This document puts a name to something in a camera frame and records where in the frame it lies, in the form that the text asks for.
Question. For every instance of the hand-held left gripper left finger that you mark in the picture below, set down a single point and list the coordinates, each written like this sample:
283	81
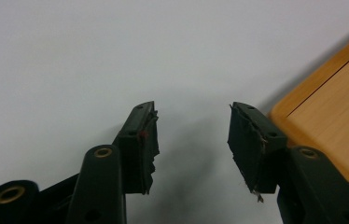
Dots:
138	149

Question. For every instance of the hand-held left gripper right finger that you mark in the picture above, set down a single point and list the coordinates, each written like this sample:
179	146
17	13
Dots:
253	146

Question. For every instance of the orange wooden stick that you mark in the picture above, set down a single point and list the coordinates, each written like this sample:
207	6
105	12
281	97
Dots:
334	118

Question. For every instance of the white table mat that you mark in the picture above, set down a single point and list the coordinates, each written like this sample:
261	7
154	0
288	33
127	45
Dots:
101	62

